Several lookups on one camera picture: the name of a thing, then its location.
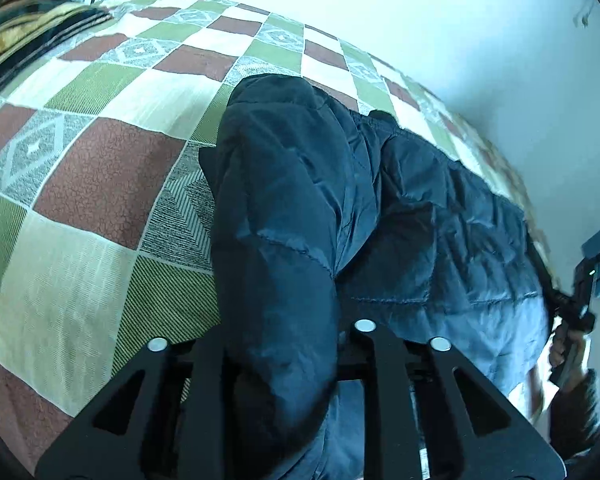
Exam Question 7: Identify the dark navy quilted jacket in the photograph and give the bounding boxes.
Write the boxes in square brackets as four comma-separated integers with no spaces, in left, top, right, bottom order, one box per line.
[211,74,550,479]

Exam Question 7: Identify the person's right hand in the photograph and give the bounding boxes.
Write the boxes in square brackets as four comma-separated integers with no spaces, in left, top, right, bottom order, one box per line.
[548,323,590,393]

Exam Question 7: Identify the checkered green brown bedspread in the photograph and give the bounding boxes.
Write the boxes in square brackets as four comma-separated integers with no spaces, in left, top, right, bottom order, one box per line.
[0,0,547,470]

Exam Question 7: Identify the yellow black striped pillow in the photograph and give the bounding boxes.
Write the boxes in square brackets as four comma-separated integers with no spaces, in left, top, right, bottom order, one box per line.
[0,0,111,91]

